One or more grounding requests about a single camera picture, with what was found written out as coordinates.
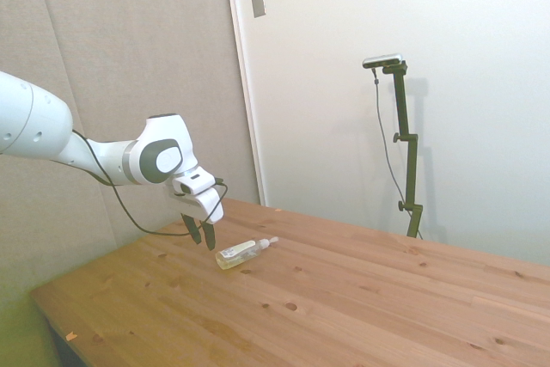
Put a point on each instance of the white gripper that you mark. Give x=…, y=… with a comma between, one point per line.
x=207, y=203

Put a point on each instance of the clear hand sanitizer bottle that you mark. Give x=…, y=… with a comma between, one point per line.
x=239, y=252

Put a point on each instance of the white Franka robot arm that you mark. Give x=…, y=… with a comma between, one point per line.
x=86, y=143

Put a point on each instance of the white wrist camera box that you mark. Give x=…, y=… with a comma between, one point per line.
x=193, y=181

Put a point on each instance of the dark camera stand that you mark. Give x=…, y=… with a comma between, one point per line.
x=406, y=143

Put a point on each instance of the grey wall plate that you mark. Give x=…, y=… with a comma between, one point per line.
x=258, y=1

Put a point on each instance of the silver exterior camera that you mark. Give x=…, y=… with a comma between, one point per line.
x=382, y=60

